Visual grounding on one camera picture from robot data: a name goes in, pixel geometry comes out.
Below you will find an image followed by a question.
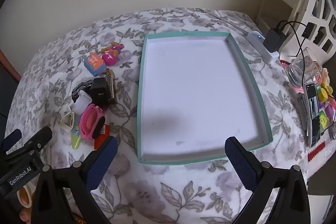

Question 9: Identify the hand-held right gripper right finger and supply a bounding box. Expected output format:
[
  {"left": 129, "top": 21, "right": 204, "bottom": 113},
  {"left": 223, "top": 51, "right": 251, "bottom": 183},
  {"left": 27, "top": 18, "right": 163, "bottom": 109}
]
[{"left": 225, "top": 136, "right": 312, "bottom": 224}]

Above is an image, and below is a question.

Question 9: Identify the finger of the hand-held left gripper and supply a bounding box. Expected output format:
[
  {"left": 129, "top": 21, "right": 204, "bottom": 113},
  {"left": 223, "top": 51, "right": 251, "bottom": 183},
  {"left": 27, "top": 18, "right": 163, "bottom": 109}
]
[
  {"left": 5, "top": 126, "right": 53, "bottom": 162},
  {"left": 0, "top": 129, "right": 22, "bottom": 154}
]

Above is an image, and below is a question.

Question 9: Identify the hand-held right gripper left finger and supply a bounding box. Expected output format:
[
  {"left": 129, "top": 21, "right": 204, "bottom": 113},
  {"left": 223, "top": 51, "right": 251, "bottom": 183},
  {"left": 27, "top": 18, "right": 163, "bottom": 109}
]
[{"left": 31, "top": 135, "right": 118, "bottom": 224}]

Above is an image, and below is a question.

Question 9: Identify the orange lip balm tube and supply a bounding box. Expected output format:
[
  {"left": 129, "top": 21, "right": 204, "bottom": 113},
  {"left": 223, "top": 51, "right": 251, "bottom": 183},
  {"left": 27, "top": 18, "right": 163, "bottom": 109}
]
[{"left": 93, "top": 123, "right": 111, "bottom": 149}]

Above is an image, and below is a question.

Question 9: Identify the cream triangular clip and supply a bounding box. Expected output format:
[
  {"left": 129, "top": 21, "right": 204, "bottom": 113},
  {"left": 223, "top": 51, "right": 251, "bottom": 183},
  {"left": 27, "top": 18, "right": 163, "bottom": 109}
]
[{"left": 60, "top": 106, "right": 76, "bottom": 133}]

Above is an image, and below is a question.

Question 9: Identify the orange green toy knife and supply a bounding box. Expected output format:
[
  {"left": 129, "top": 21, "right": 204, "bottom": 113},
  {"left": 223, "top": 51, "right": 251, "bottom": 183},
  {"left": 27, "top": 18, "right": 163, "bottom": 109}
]
[{"left": 71, "top": 122, "right": 82, "bottom": 149}]

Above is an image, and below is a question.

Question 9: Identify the pink wrist watch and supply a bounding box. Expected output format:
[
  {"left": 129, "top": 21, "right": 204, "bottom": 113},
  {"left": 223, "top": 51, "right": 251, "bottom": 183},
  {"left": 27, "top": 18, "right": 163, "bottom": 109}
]
[{"left": 80, "top": 104, "right": 105, "bottom": 139}]

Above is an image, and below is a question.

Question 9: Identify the white earbud case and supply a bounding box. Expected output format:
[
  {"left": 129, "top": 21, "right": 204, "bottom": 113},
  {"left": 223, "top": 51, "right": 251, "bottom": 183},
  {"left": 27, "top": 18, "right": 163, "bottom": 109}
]
[{"left": 73, "top": 93, "right": 92, "bottom": 114}]

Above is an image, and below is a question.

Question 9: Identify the black toy car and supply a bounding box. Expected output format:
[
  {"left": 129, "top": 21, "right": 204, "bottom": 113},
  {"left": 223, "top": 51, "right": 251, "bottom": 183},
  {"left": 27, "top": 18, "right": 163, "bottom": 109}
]
[{"left": 72, "top": 81, "right": 93, "bottom": 102}]

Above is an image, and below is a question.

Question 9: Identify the black power adapter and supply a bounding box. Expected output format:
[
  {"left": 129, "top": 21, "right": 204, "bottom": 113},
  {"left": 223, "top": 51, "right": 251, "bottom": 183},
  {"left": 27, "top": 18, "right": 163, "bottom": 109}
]
[{"left": 91, "top": 77, "right": 109, "bottom": 107}]

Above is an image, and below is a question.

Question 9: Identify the teal cardboard box tray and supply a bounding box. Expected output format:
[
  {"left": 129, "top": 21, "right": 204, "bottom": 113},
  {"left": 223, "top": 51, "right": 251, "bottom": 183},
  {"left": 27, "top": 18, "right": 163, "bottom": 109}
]
[{"left": 136, "top": 31, "right": 273, "bottom": 165}]

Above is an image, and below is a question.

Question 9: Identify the blue orange toy house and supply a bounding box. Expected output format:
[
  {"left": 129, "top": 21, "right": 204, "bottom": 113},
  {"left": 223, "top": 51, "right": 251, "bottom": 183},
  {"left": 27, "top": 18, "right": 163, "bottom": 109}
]
[{"left": 84, "top": 53, "right": 107, "bottom": 76}]

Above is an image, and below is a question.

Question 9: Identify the pink doll toy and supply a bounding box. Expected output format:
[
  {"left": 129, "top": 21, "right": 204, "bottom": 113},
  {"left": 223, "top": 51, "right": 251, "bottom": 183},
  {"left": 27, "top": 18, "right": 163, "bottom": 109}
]
[{"left": 101, "top": 42, "right": 125, "bottom": 65}]

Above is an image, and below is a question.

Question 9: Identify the person's left hand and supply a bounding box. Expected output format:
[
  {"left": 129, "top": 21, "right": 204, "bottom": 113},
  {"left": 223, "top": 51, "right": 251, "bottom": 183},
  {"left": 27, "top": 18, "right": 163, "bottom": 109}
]
[{"left": 19, "top": 207, "right": 36, "bottom": 222}]

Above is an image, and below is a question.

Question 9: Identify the orange white tape roll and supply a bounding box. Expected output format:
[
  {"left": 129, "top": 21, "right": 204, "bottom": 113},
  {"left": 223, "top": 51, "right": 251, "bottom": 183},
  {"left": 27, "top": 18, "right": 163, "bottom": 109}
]
[{"left": 16, "top": 185, "right": 34, "bottom": 208}]

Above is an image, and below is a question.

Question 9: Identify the dark cabinet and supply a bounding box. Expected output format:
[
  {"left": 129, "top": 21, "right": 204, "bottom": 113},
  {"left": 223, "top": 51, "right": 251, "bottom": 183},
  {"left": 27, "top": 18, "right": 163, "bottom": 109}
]
[{"left": 0, "top": 49, "right": 21, "bottom": 122}]

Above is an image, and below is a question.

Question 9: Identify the grey floral blanket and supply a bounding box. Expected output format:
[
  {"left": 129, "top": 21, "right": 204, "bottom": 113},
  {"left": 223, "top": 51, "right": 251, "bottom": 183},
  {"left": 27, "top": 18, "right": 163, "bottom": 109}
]
[{"left": 4, "top": 7, "right": 326, "bottom": 224}]

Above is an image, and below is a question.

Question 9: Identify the silver metal clip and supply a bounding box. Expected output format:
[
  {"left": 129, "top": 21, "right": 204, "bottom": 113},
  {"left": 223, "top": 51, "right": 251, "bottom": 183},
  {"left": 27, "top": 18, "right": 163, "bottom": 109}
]
[{"left": 297, "top": 94, "right": 309, "bottom": 135}]

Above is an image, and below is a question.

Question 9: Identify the black smartphone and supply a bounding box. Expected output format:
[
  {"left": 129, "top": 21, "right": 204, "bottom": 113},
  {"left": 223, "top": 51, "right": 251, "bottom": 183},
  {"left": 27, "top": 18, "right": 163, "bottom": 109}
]
[{"left": 304, "top": 82, "right": 322, "bottom": 148}]

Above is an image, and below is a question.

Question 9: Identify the clear glass cup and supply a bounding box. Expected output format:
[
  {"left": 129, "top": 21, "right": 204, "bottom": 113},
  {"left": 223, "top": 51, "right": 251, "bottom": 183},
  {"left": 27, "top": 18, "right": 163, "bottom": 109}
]
[{"left": 286, "top": 47, "right": 322, "bottom": 89}]

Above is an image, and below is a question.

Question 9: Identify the pile of colourful small toys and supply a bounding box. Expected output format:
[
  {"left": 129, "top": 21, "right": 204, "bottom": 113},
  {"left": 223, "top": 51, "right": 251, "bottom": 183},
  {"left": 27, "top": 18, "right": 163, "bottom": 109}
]
[{"left": 314, "top": 68, "right": 336, "bottom": 140}]

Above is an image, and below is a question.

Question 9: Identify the white power strip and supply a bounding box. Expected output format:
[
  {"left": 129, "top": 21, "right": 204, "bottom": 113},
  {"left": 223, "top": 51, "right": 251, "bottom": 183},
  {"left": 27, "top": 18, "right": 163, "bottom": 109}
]
[{"left": 247, "top": 30, "right": 280, "bottom": 63}]

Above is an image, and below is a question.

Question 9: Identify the black plugged charger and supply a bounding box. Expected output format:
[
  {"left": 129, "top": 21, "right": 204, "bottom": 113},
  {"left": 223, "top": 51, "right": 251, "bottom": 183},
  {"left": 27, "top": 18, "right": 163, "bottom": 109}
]
[{"left": 263, "top": 27, "right": 286, "bottom": 53}]

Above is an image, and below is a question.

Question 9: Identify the white lattice furniture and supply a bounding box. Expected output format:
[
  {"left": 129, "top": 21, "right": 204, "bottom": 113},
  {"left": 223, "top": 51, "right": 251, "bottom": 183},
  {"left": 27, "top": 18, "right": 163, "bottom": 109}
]
[{"left": 302, "top": 0, "right": 336, "bottom": 56}]

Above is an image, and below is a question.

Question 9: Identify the black charger cable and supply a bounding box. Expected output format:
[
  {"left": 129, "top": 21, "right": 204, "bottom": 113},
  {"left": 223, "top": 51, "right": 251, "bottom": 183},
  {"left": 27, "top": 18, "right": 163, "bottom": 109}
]
[{"left": 278, "top": 20, "right": 315, "bottom": 85}]

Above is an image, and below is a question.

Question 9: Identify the white power cable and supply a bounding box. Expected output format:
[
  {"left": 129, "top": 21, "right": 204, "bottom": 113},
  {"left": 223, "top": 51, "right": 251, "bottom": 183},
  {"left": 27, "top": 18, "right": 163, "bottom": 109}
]
[{"left": 196, "top": 7, "right": 250, "bottom": 35}]

